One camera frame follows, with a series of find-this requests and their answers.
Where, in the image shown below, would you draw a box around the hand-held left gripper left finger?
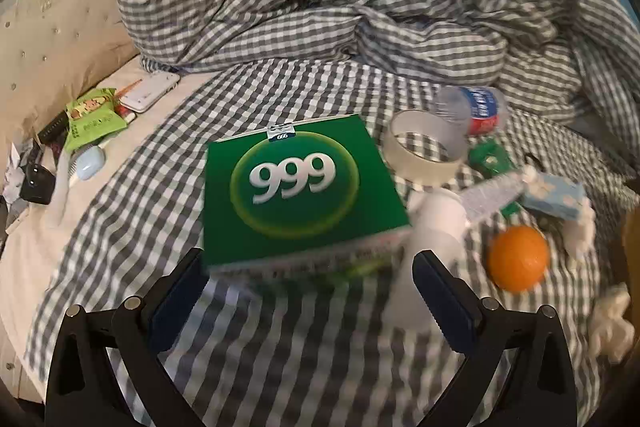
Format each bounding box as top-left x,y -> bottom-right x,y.
44,248 -> 211,427

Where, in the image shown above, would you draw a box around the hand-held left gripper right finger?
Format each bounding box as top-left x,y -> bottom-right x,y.
411,249 -> 579,427

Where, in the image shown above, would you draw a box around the green plastic item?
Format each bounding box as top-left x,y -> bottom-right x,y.
467,142 -> 517,180

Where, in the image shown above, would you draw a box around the green medicine box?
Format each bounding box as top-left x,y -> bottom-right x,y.
202,113 -> 414,281

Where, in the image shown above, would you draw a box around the white paper cup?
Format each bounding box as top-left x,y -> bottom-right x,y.
390,188 -> 469,334

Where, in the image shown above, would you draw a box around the orange fruit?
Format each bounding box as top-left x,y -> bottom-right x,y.
487,225 -> 551,293

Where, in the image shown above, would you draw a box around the grey checked bed sheet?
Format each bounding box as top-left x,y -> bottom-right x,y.
25,57 -> 628,427

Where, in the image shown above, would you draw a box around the white mattress cover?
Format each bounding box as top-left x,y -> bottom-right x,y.
0,57 -> 217,390

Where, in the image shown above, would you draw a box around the light blue tissue packet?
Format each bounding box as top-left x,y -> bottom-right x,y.
522,172 -> 587,222

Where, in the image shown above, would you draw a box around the white crumpled tissue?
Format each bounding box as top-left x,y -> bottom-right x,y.
562,202 -> 597,261
585,284 -> 634,361

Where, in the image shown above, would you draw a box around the clear tape roll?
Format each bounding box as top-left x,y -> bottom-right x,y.
382,110 -> 471,186

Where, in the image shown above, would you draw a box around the black charger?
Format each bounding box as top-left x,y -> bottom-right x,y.
20,162 -> 57,206

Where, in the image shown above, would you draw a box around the plastic water bottle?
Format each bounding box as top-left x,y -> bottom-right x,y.
434,85 -> 509,138

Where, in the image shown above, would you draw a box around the green snack packet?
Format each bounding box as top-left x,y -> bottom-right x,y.
64,88 -> 132,152

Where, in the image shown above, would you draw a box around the crumpled paper scraps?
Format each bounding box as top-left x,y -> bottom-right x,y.
0,141 -> 32,234

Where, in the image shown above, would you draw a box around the white power bank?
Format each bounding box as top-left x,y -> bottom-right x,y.
119,73 -> 181,114

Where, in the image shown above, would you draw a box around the black remote control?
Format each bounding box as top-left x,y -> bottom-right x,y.
37,109 -> 72,146

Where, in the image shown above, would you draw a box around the orange pencil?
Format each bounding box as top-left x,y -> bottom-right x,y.
116,79 -> 145,98

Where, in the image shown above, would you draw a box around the beige tufted headboard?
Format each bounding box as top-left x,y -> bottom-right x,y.
0,0 -> 142,168

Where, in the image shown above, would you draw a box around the grey checked duvet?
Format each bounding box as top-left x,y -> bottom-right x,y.
116,0 -> 640,130

